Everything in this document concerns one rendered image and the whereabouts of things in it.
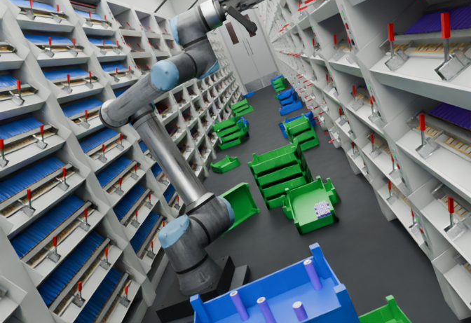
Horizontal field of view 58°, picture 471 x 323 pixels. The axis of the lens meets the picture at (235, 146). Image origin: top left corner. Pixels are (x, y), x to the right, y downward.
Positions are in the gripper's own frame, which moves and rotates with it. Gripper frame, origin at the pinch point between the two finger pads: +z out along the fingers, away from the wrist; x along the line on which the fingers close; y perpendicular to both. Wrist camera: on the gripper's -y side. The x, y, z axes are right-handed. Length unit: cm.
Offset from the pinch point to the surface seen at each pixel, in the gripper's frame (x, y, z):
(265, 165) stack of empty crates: 98, -78, -38
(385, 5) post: -36.2, -17.1, 19.9
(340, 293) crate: -80, -57, -14
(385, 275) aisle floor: -4, -105, -2
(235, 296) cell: -67, -58, -35
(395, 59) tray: -55, -28, 13
